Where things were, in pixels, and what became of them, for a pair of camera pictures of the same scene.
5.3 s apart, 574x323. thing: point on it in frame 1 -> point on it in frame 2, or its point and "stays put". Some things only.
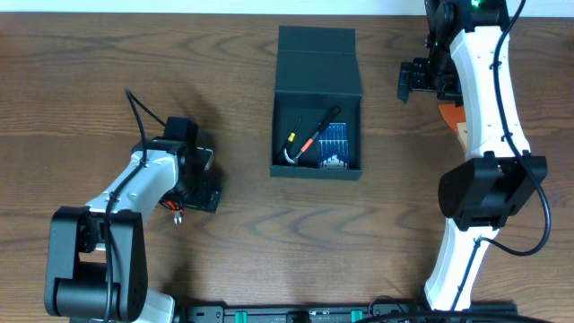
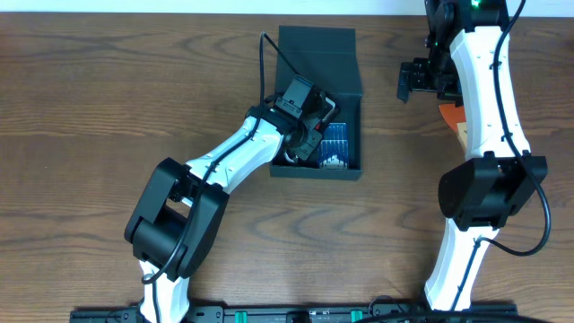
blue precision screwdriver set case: (333, 144) stays put
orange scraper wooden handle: (452, 115) stays put
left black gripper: (204, 197) -> (309, 146)
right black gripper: (413, 77) stays put
